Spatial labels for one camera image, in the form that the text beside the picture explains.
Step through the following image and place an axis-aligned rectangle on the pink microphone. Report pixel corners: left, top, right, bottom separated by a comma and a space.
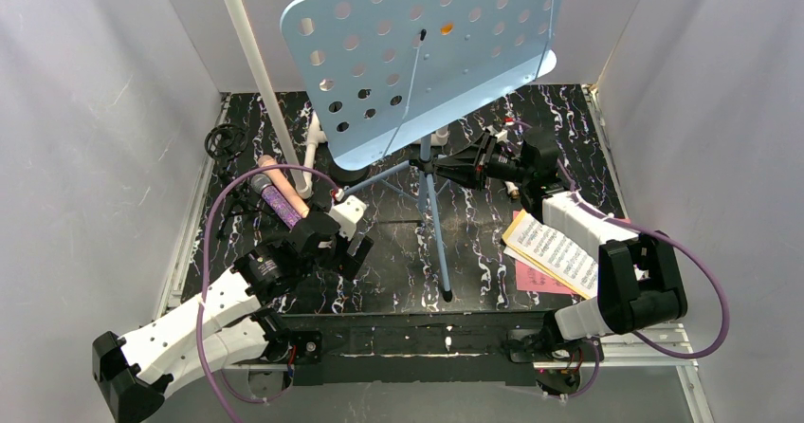
263, 169, 309, 218

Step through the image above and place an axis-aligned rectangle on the white sheet music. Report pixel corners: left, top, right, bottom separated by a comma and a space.
505, 212, 601, 299
503, 247, 527, 265

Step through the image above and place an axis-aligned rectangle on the pink sheet music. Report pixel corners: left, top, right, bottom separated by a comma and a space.
511, 209, 632, 296

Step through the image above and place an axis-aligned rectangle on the yellow sheet music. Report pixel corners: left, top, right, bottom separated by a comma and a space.
501, 209, 598, 302

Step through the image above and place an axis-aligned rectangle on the blue music stand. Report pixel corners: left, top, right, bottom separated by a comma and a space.
280, 0, 572, 303

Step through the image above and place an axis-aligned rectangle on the black round-base microphone stand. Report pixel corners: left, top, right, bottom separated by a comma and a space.
328, 162, 370, 187

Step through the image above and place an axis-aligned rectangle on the purple glitter microphone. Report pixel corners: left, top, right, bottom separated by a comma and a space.
249, 174, 302, 229

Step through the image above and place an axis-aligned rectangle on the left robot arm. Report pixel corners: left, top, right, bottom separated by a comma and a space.
92, 196, 373, 422

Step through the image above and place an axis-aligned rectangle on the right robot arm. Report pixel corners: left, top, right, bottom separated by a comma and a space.
434, 130, 687, 346

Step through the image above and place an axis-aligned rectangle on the white pipe piece brass end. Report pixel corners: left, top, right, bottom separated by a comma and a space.
504, 181, 521, 200

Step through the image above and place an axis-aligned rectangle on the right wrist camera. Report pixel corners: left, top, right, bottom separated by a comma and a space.
491, 118, 515, 143

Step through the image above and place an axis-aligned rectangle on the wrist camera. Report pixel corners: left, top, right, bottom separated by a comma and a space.
328, 189, 367, 240
491, 118, 515, 143

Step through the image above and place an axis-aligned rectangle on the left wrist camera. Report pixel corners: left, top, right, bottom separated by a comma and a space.
328, 189, 367, 240

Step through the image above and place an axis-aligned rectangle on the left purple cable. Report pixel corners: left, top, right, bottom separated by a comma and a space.
196, 163, 343, 423

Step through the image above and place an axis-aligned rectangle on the purple cable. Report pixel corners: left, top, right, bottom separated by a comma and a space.
196, 163, 343, 423
505, 118, 732, 399

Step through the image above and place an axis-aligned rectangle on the white PVC pipe frame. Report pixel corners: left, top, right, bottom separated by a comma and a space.
211, 0, 450, 200

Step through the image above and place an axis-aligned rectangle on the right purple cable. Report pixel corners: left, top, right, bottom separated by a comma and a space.
505, 118, 732, 399

